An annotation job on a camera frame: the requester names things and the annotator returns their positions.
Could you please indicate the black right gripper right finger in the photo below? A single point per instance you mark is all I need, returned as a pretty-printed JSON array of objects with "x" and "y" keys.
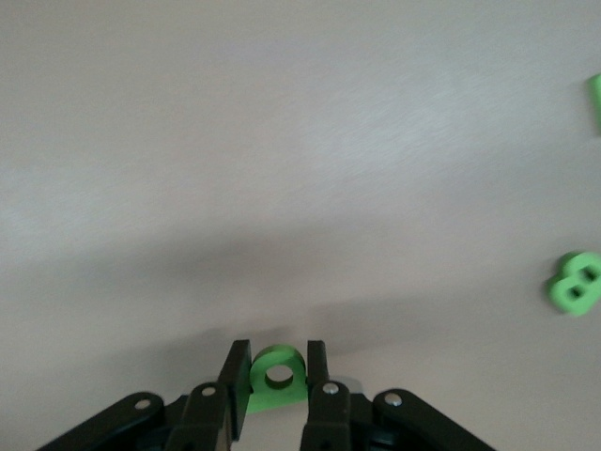
[{"x": 317, "y": 371}]

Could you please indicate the green capital letter B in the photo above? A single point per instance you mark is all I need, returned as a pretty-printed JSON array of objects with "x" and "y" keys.
[{"x": 559, "y": 286}]

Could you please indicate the green small letter b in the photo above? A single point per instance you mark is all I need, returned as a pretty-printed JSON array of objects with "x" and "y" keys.
[{"x": 274, "y": 401}]

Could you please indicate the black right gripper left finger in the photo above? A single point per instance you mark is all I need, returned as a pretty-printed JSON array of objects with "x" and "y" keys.
[{"x": 235, "y": 376}]

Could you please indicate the green letter N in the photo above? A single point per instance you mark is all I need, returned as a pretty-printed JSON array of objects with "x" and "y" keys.
[{"x": 595, "y": 101}]

